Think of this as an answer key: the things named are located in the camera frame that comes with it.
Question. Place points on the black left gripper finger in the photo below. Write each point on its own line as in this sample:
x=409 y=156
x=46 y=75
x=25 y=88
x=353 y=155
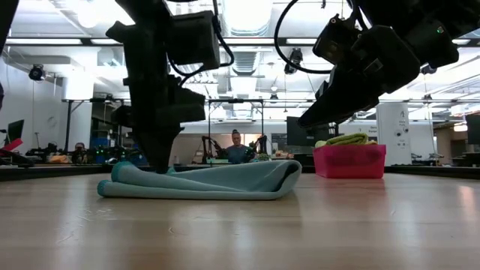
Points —
x=148 y=146
x=168 y=144

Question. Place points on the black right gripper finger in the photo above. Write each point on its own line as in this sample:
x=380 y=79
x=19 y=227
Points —
x=324 y=84
x=337 y=105

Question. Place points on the green microfiber towel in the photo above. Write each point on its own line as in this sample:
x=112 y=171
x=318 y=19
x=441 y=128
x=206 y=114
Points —
x=347 y=139

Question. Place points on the yellow microfiber towel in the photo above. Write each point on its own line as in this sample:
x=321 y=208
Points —
x=320 y=144

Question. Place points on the light blue microfiber towel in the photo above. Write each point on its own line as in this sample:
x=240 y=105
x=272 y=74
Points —
x=210 y=183

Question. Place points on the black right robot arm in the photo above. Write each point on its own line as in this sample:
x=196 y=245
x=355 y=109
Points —
x=412 y=11

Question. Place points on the black background robot arm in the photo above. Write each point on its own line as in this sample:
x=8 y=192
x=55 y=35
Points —
x=210 y=144
x=261 y=144

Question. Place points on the black hanging ceiling device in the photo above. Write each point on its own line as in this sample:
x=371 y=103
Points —
x=294 y=60
x=36 y=72
x=427 y=70

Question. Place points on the black monitor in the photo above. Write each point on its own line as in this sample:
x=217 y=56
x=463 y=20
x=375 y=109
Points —
x=473 y=129
x=300 y=137
x=15 y=130

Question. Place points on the pink plastic bin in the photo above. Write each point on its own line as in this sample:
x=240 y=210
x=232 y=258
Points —
x=348 y=161

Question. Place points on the white square column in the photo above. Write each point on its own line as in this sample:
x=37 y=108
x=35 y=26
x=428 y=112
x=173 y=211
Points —
x=393 y=131

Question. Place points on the person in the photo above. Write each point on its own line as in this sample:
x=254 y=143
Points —
x=79 y=153
x=238 y=150

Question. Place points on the red object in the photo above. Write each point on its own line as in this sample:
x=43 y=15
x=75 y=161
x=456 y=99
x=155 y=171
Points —
x=11 y=144

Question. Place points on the black stand frame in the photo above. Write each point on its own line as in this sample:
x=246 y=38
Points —
x=69 y=123
x=209 y=123

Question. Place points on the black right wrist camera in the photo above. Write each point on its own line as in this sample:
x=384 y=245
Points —
x=335 y=39

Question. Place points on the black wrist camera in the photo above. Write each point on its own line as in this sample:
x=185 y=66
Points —
x=193 y=39
x=335 y=39

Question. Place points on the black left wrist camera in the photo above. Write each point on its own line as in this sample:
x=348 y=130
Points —
x=193 y=39

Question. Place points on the silver ceiling duct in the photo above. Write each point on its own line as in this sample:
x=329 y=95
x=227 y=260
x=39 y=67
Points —
x=245 y=17

